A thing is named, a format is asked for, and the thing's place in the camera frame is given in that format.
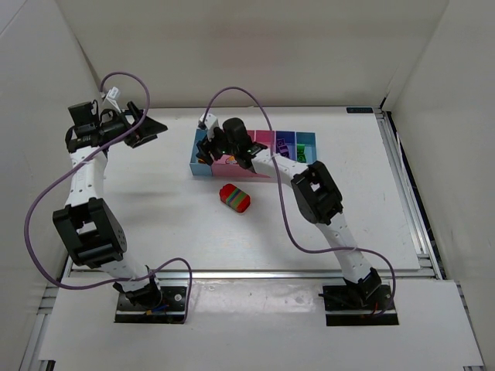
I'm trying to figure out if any dark blue bin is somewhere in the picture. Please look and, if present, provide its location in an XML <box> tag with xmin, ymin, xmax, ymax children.
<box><xmin>275</xmin><ymin>131</ymin><xmax>296</xmax><ymax>160</ymax></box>

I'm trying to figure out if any red striped lego block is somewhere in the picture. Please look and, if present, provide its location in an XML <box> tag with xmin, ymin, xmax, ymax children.
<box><xmin>219</xmin><ymin>183</ymin><xmax>251</xmax><ymax>213</ymax></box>

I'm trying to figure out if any green lego brick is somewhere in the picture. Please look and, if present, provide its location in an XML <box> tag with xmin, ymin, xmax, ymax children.
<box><xmin>297</xmin><ymin>144</ymin><xmax>306</xmax><ymax>155</ymax></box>

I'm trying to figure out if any red flower lego block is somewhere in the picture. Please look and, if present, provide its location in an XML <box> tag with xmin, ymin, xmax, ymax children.
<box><xmin>225</xmin><ymin>156</ymin><xmax>237</xmax><ymax>165</ymax></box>

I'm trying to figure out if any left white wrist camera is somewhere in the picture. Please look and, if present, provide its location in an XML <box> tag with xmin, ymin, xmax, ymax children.
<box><xmin>102</xmin><ymin>87</ymin><xmax>121</xmax><ymax>112</ymax></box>

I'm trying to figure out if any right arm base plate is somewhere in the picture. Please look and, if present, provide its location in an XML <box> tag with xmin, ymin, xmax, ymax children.
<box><xmin>318</xmin><ymin>284</ymin><xmax>399</xmax><ymax>327</ymax></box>

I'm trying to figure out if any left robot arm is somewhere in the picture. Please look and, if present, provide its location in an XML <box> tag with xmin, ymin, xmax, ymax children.
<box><xmin>53</xmin><ymin>102</ymin><xmax>168</xmax><ymax>309</ymax></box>

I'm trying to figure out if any small purple lego block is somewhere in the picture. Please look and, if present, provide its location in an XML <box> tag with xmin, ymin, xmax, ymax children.
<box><xmin>278</xmin><ymin>146</ymin><xmax>290</xmax><ymax>158</ymax></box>

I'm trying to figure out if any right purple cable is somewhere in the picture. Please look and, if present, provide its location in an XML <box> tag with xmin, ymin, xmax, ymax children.
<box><xmin>204</xmin><ymin>87</ymin><xmax>396</xmax><ymax>316</ymax></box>

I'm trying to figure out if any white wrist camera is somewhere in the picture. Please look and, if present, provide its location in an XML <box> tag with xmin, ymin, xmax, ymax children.
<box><xmin>198</xmin><ymin>113</ymin><xmax>219</xmax><ymax>141</ymax></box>
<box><xmin>102</xmin><ymin>87</ymin><xmax>121</xmax><ymax>112</ymax></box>

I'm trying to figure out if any left light blue bin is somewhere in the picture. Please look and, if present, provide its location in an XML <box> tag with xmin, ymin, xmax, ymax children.
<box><xmin>189</xmin><ymin>128</ymin><xmax>213</xmax><ymax>177</ymax></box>

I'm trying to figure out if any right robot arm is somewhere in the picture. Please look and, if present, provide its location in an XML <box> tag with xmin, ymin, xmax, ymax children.
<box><xmin>196</xmin><ymin>114</ymin><xmax>381</xmax><ymax>308</ymax></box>

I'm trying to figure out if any small pink bin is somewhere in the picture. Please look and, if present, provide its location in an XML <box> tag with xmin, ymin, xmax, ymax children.
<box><xmin>254</xmin><ymin>130</ymin><xmax>276</xmax><ymax>154</ymax></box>

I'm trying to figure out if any light blue bin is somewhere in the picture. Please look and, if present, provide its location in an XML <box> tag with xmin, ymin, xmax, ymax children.
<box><xmin>189</xmin><ymin>128</ymin><xmax>213</xmax><ymax>177</ymax></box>
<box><xmin>295</xmin><ymin>131</ymin><xmax>317</xmax><ymax>164</ymax></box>

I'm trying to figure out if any right light blue bin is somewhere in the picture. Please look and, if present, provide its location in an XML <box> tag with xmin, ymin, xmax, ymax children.
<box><xmin>295</xmin><ymin>131</ymin><xmax>317</xmax><ymax>164</ymax></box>

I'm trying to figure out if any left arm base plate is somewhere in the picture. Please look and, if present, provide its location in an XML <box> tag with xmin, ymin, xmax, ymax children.
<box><xmin>113</xmin><ymin>277</ymin><xmax>190</xmax><ymax>325</ymax></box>

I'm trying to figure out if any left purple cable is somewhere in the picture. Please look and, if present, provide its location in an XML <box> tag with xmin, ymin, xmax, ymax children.
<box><xmin>23</xmin><ymin>72</ymin><xmax>193</xmax><ymax>324</ymax></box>

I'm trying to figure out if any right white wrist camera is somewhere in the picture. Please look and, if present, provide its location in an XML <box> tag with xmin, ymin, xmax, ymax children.
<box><xmin>198</xmin><ymin>113</ymin><xmax>219</xmax><ymax>141</ymax></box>

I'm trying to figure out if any purple cable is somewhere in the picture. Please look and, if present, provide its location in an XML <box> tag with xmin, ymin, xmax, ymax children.
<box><xmin>23</xmin><ymin>72</ymin><xmax>193</xmax><ymax>324</ymax></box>
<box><xmin>204</xmin><ymin>87</ymin><xmax>396</xmax><ymax>316</ymax></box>

